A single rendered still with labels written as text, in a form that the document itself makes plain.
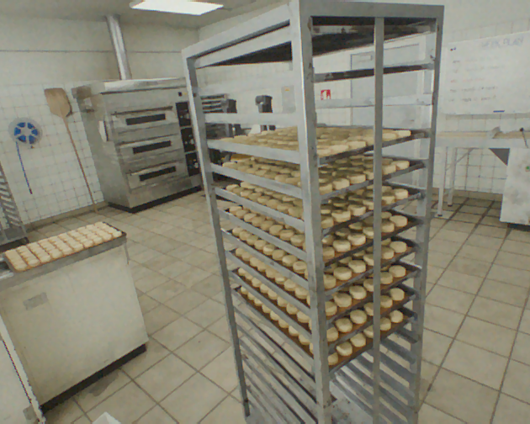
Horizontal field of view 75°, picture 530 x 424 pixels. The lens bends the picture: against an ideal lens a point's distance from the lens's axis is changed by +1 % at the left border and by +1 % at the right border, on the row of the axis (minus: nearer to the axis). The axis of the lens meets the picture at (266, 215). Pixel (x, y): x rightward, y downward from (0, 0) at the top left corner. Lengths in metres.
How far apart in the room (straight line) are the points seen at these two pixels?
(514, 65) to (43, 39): 6.35
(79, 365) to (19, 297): 0.59
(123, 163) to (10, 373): 4.02
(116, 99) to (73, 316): 3.97
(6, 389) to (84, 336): 0.45
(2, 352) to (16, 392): 0.24
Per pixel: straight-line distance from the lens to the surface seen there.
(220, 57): 1.12
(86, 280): 2.36
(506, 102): 5.16
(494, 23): 5.21
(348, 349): 1.18
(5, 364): 2.23
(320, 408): 1.18
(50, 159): 6.50
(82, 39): 6.88
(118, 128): 5.74
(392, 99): 1.17
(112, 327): 2.54
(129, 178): 5.82
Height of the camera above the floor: 1.66
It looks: 20 degrees down
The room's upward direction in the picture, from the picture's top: 6 degrees counter-clockwise
